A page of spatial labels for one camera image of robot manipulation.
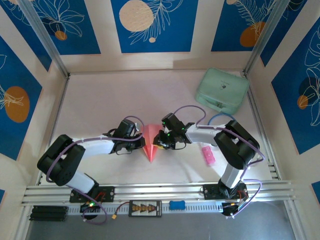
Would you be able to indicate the mint green zip case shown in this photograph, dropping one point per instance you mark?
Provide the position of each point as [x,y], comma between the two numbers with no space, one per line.
[220,87]

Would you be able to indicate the aluminium side rail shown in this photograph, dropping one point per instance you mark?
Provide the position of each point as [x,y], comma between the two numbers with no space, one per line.
[61,100]
[258,117]

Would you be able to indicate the pink cloth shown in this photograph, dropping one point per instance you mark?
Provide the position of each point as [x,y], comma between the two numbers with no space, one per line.
[150,150]

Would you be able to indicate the pink pill organizer box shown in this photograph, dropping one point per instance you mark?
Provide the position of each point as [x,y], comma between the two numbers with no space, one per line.
[208,156]

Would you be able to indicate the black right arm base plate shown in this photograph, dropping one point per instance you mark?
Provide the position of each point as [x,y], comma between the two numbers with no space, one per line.
[212,191]

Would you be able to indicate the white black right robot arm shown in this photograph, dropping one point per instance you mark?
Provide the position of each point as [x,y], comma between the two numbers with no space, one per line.
[200,133]

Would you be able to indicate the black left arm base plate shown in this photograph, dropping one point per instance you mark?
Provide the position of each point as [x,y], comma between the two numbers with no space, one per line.
[107,193]

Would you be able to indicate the aluminium cross rail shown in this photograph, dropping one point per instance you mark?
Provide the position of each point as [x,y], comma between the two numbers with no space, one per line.
[160,191]

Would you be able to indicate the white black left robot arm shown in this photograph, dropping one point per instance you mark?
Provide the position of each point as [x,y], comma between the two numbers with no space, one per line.
[100,147]

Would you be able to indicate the aluminium corner post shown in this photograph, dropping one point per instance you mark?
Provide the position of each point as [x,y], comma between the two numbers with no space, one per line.
[263,35]
[43,32]

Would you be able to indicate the black power distribution board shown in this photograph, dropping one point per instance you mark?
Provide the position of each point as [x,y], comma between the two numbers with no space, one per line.
[145,208]

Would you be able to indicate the black ribbed block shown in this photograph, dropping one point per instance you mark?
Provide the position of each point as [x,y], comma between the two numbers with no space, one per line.
[48,213]

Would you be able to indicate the black controller board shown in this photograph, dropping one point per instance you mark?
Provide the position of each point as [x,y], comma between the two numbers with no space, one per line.
[87,208]
[230,210]

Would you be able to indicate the blue bone-shaped block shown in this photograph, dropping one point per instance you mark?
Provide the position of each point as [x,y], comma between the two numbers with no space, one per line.
[177,205]

